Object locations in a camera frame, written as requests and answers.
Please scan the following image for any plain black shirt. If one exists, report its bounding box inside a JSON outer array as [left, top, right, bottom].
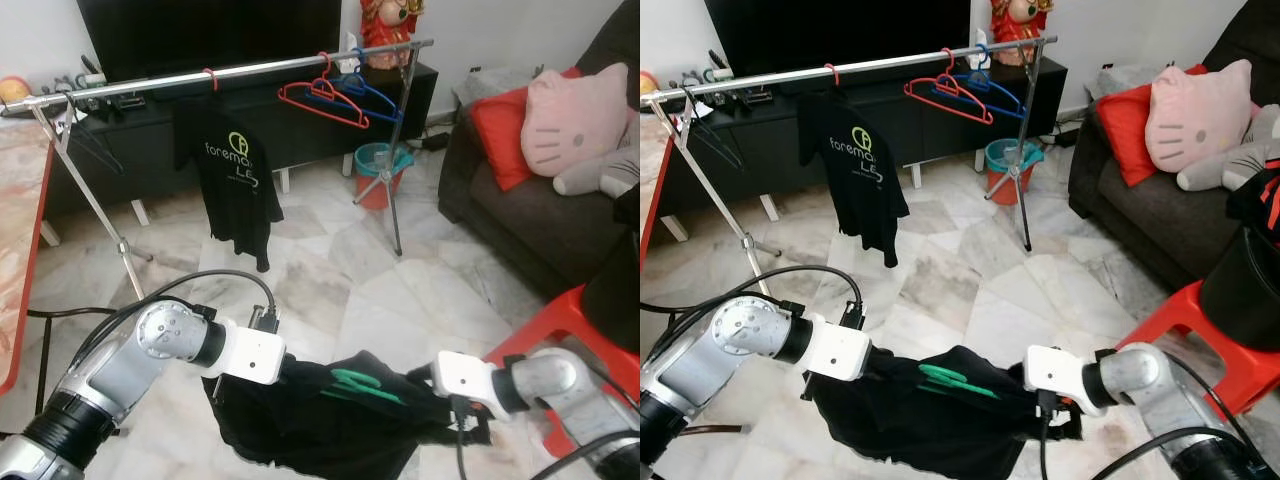
[[805, 343, 1083, 471], [203, 350, 493, 480]]

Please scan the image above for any dark grey sofa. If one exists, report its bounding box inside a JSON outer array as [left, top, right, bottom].
[[438, 0, 641, 301], [1067, 0, 1280, 293]]

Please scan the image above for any green plastic hanger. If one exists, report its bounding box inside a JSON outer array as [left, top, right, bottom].
[[328, 367, 408, 406], [917, 363, 1001, 401]]

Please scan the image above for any red laughing Buddha statue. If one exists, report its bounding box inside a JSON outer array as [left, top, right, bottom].
[[360, 0, 426, 71], [990, 0, 1056, 66]]

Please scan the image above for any black TV cabinet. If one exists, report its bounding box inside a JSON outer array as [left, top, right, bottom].
[[655, 55, 1069, 243], [38, 60, 439, 227]]

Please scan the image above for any orange bin with teal bag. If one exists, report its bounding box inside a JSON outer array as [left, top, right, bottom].
[[984, 138, 1044, 206], [354, 142, 413, 211]]

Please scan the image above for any black television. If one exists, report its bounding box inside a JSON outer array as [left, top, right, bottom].
[[76, 0, 343, 83], [703, 0, 973, 79]]

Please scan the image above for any pink cat face pillow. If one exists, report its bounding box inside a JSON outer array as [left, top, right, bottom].
[[521, 62, 631, 179], [1145, 58, 1256, 173]]

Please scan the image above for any black red striped shirt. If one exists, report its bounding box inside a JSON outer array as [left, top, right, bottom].
[[1226, 157, 1280, 241]]

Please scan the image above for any red plastic stool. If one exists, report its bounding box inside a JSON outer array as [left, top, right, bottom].
[[1113, 280, 1280, 419], [483, 283, 641, 461]]

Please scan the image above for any silver clothes rack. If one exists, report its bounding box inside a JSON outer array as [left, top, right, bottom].
[[0, 37, 437, 301], [640, 35, 1061, 299]]

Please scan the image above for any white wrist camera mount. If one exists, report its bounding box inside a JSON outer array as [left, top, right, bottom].
[[1022, 345, 1094, 418], [213, 318, 288, 387], [800, 312, 874, 381], [432, 351, 504, 420]]

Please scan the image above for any blue plastic hanger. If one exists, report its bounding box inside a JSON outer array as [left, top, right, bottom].
[[932, 42, 1028, 121], [325, 47, 404, 125]]

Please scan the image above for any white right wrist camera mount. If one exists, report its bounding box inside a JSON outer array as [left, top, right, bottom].
[[432, 351, 504, 420], [1022, 345, 1094, 418]]

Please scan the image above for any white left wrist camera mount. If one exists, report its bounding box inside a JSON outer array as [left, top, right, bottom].
[[800, 312, 874, 381], [213, 318, 288, 387]]

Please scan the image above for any grey marble side table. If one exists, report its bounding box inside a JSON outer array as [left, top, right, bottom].
[[452, 68, 531, 106], [1085, 63, 1151, 101]]

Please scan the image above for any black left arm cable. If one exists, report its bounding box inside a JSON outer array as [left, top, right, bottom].
[[680, 265, 866, 361], [70, 268, 279, 371]]

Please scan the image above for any dark navy hanger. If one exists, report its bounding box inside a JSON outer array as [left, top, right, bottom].
[[58, 92, 128, 177], [685, 95, 746, 169]]

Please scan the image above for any red-edged marble table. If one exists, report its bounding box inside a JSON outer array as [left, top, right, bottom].
[[640, 135, 673, 261], [0, 118, 53, 396]]

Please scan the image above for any red cushion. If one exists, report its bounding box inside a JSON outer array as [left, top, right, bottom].
[[468, 66, 583, 193], [1095, 62, 1206, 189]]

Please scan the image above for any grey plush toy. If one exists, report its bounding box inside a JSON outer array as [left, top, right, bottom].
[[1175, 130, 1280, 193], [552, 135, 641, 198]]

